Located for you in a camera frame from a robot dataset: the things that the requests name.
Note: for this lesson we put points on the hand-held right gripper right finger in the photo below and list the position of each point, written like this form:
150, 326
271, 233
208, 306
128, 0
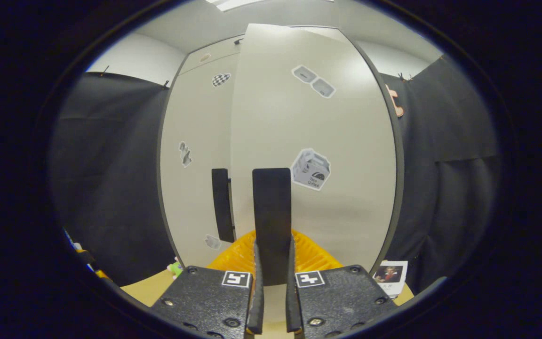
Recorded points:
341, 301

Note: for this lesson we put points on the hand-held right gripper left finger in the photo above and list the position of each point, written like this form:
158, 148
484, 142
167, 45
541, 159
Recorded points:
205, 301

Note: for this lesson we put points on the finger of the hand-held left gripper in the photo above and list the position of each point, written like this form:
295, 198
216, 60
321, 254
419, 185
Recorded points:
85, 256

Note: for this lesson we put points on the grey cabinet door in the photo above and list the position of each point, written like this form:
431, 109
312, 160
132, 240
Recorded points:
195, 197
346, 212

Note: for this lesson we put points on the grey double-door shoe cabinet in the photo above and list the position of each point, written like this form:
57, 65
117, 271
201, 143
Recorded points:
195, 61

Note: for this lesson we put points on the grey cabinet drawer front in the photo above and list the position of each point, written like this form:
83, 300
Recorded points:
214, 54

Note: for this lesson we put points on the small colourful toy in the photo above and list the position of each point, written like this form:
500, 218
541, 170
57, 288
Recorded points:
175, 268

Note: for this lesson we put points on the portrait photo card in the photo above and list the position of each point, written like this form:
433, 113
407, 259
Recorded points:
390, 275

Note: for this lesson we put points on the ceiling light panel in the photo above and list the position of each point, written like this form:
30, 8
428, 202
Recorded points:
235, 4

